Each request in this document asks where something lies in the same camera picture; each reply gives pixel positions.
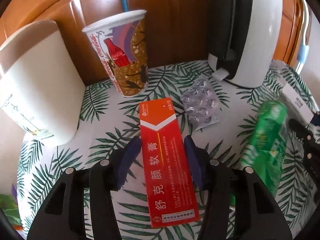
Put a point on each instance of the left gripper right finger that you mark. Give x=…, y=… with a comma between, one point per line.
x=257, y=214

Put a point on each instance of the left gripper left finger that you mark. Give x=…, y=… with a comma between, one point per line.
x=61, y=215

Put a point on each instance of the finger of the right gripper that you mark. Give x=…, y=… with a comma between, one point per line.
x=311, y=148

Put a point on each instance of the green soda can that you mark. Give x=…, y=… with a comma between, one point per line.
x=266, y=147

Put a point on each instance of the red ointment box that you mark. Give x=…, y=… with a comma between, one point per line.
x=170, y=191

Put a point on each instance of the silver pill blister pack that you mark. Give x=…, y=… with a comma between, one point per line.
x=201, y=103

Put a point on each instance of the beige desktop trash bin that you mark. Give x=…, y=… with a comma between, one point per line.
x=41, y=89

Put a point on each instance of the palm leaf tablecloth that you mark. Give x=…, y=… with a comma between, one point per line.
x=108, y=121

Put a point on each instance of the white black electric kettle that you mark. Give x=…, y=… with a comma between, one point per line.
x=243, y=38

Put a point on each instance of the cola paper cup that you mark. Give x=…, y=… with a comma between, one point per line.
x=119, y=42

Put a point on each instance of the wooden wardrobe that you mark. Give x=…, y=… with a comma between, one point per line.
x=176, y=30

